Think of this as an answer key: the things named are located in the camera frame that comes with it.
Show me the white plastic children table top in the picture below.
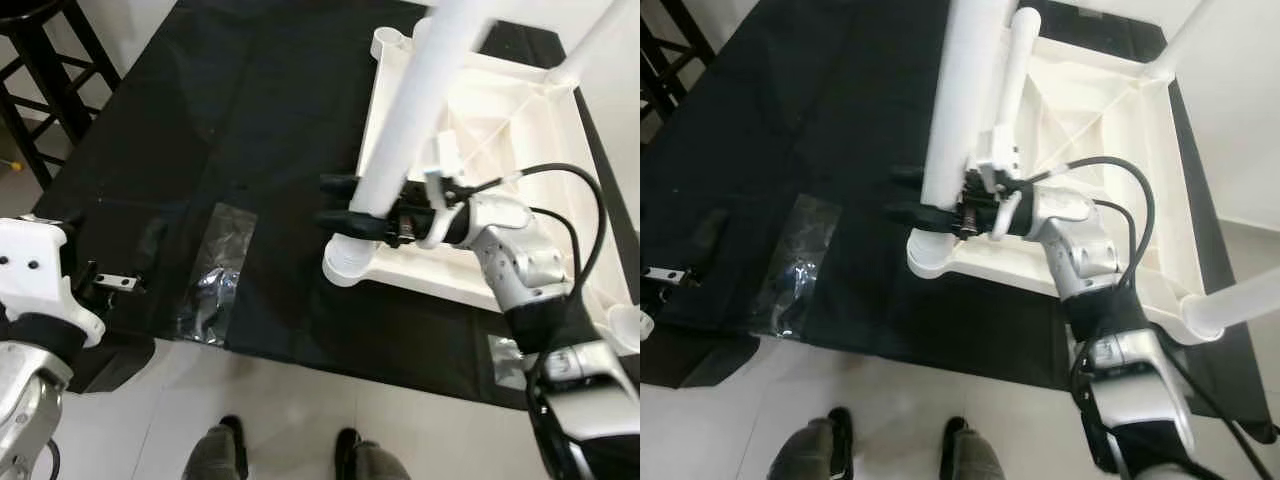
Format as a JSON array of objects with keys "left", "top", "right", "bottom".
[
  {"left": 905, "top": 25, "right": 1216, "bottom": 346},
  {"left": 322, "top": 28, "right": 641, "bottom": 351}
]

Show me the black tablecloth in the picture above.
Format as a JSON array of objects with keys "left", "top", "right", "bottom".
[
  {"left": 640, "top": 0, "right": 1280, "bottom": 446},
  {"left": 30, "top": 0, "right": 641, "bottom": 411}
]

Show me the clear tape strip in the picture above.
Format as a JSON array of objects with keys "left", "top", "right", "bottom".
[{"left": 487, "top": 335, "right": 531, "bottom": 391}]

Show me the black stool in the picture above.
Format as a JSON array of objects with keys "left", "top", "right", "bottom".
[
  {"left": 640, "top": 0, "right": 716, "bottom": 121},
  {"left": 0, "top": 0, "right": 121, "bottom": 191}
]

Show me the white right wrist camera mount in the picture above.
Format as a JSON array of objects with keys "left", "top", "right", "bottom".
[
  {"left": 975, "top": 125, "right": 1026, "bottom": 241},
  {"left": 420, "top": 135, "right": 476, "bottom": 251}
]

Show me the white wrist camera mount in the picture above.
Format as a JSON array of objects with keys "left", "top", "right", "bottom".
[
  {"left": 420, "top": 135, "right": 476, "bottom": 251},
  {"left": 0, "top": 218, "right": 106, "bottom": 349},
  {"left": 975, "top": 125, "right": 1026, "bottom": 241}
]

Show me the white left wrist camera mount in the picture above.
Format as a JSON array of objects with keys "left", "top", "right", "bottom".
[{"left": 0, "top": 218, "right": 106, "bottom": 349}]

